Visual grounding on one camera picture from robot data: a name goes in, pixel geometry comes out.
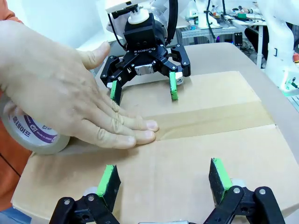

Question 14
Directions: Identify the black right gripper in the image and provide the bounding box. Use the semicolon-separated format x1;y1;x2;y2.
100;13;192;105

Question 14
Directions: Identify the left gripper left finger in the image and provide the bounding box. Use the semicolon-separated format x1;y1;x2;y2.
49;164;122;224

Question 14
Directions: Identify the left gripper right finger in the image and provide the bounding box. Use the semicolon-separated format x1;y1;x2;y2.
203;158;286;224

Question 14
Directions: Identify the brown cardboard box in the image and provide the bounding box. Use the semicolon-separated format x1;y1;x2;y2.
11;70;299;224

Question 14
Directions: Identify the clear packing tape roll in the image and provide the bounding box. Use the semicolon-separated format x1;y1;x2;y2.
0;98;71;156

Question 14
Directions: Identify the person's right hand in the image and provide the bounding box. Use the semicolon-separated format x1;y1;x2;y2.
0;20;160;150

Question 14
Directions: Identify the person's left hand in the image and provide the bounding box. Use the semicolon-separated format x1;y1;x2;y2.
3;101;24;117

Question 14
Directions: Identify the clear tape strip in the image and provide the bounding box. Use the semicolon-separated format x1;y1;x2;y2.
137;100;276;141

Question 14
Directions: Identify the white work desk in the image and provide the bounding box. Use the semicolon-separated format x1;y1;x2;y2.
181;14;268;46

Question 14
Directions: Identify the orange shirt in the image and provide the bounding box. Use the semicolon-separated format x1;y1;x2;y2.
0;0;34;210

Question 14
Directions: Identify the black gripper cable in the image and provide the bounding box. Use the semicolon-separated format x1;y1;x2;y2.
165;0;179;45

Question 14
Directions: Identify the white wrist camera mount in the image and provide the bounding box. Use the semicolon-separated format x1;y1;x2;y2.
104;0;141;14

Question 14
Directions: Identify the black metal bracket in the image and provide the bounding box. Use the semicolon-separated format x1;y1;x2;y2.
234;32;244;47

